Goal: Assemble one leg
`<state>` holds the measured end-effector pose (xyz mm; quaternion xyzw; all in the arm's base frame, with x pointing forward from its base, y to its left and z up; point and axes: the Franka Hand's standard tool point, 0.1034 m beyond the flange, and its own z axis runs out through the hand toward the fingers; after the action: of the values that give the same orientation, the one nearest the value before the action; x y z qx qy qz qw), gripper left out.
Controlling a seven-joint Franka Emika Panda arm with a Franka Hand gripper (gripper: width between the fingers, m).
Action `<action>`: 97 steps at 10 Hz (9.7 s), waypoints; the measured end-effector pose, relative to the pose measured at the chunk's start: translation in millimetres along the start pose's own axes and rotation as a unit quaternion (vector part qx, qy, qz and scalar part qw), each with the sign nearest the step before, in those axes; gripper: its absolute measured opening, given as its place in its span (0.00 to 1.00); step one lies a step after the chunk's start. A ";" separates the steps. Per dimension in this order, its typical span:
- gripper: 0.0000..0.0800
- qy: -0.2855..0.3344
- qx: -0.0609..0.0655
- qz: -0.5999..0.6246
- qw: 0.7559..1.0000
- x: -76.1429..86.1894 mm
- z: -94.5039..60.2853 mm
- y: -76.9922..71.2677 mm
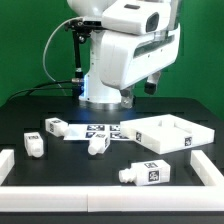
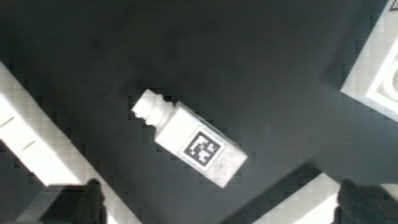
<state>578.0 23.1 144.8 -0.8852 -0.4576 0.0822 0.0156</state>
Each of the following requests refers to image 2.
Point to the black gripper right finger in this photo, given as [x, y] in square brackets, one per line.
[367, 205]

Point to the white obstacle fence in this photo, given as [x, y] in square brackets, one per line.
[44, 148]

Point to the white table leg with tag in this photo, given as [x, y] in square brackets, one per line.
[191, 138]

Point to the white square table top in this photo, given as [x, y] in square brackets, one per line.
[371, 85]

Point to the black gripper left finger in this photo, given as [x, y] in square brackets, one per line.
[69, 204]

